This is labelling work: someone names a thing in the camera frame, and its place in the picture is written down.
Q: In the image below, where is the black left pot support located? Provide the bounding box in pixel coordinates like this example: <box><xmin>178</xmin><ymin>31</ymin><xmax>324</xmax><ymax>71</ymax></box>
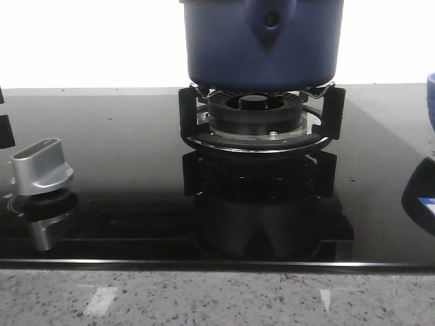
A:
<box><xmin>0</xmin><ymin>85</ymin><xmax>16</xmax><ymax>150</ymax></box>

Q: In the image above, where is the black pot support grate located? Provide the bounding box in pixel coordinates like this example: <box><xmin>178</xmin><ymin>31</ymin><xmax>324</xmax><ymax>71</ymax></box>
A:
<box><xmin>179</xmin><ymin>82</ymin><xmax>346</xmax><ymax>156</ymax></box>

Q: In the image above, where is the black glass gas cooktop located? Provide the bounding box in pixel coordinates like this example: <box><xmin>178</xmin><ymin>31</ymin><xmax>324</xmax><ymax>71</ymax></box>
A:
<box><xmin>1</xmin><ymin>84</ymin><xmax>434</xmax><ymax>272</ymax></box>

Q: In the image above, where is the black gas burner head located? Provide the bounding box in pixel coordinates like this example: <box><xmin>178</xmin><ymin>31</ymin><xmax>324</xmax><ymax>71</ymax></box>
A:
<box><xmin>207</xmin><ymin>92</ymin><xmax>303</xmax><ymax>135</ymax></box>

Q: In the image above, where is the blue saucepan with handle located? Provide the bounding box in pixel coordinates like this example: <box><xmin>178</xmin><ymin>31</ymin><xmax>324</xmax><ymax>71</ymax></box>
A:
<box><xmin>182</xmin><ymin>0</ymin><xmax>344</xmax><ymax>92</ymax></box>

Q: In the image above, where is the blue white energy label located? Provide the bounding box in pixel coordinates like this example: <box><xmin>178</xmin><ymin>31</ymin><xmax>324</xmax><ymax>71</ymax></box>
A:
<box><xmin>419</xmin><ymin>198</ymin><xmax>435</xmax><ymax>216</ymax></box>

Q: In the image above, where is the light blue plastic bowl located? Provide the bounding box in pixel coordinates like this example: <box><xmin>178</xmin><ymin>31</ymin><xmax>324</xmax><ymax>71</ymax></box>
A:
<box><xmin>426</xmin><ymin>72</ymin><xmax>435</xmax><ymax>130</ymax></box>

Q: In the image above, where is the silver stove control knob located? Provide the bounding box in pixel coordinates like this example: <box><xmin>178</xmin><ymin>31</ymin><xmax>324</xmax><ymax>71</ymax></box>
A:
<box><xmin>11</xmin><ymin>138</ymin><xmax>73</xmax><ymax>196</ymax></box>

